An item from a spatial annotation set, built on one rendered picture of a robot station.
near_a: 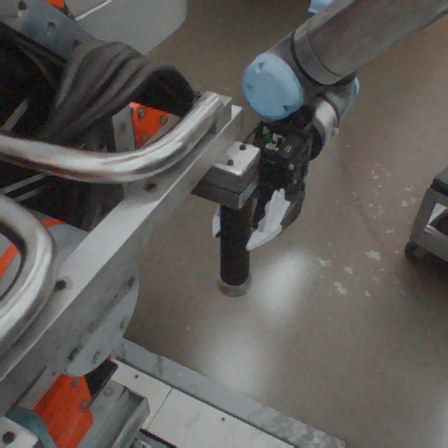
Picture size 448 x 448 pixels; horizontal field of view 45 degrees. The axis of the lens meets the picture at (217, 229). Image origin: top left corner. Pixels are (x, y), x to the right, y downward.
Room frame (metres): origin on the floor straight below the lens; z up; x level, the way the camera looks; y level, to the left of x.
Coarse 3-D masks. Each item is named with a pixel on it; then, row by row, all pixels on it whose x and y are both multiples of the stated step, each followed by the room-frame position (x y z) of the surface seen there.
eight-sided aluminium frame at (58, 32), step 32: (0, 0) 0.47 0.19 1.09; (32, 0) 0.51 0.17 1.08; (0, 32) 0.52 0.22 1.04; (32, 32) 0.50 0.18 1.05; (64, 32) 0.54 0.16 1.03; (64, 64) 0.59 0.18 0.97; (128, 128) 0.61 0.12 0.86; (96, 192) 0.61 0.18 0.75; (128, 192) 0.59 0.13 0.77; (96, 224) 0.58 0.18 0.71; (32, 384) 0.37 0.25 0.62
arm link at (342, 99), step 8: (328, 88) 0.66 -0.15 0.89; (336, 88) 0.66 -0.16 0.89; (344, 88) 0.67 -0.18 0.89; (352, 88) 0.68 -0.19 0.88; (320, 96) 0.65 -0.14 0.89; (328, 96) 0.65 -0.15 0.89; (336, 96) 0.66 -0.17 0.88; (344, 96) 0.67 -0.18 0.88; (352, 96) 0.69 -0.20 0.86; (336, 104) 0.65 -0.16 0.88; (344, 104) 0.66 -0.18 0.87; (352, 104) 0.70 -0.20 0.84; (336, 112) 0.64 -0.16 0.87; (344, 112) 0.66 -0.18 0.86; (336, 128) 0.64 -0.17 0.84
